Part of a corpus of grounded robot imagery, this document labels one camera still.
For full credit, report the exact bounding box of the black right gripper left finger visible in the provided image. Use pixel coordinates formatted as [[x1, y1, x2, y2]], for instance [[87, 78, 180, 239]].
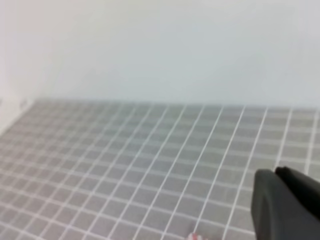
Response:
[[251, 169, 320, 240]]

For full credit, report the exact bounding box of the pink white wavy towel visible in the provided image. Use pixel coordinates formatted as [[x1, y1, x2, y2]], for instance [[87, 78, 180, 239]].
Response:
[[185, 232, 205, 240]]

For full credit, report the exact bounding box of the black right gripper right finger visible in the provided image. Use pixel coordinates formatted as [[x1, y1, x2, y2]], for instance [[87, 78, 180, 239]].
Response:
[[275, 166, 320, 218]]

